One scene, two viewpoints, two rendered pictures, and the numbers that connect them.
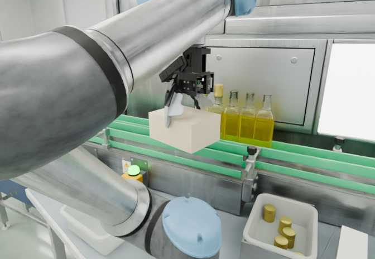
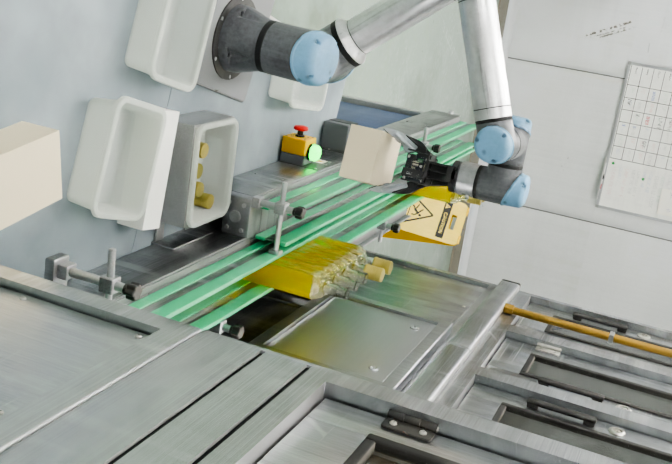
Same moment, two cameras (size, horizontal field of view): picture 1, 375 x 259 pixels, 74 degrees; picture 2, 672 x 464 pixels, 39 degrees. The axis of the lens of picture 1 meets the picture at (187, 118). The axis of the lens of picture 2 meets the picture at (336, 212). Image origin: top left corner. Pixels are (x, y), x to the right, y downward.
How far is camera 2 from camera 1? 1.78 m
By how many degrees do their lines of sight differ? 44
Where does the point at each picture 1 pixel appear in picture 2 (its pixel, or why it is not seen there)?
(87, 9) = not seen: outside the picture
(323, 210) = (163, 252)
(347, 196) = (178, 267)
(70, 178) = not seen: outside the picture
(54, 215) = not seen: hidden behind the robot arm
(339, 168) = (217, 280)
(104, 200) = (382, 11)
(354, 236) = (153, 213)
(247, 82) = (361, 333)
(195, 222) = (323, 53)
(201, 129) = (369, 145)
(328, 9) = not seen: hidden behind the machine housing
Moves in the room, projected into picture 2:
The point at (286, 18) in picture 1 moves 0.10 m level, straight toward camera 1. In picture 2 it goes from (440, 381) to (447, 340)
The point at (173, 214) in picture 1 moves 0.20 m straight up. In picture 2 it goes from (334, 50) to (421, 66)
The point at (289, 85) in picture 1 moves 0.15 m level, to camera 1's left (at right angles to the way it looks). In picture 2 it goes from (336, 356) to (362, 309)
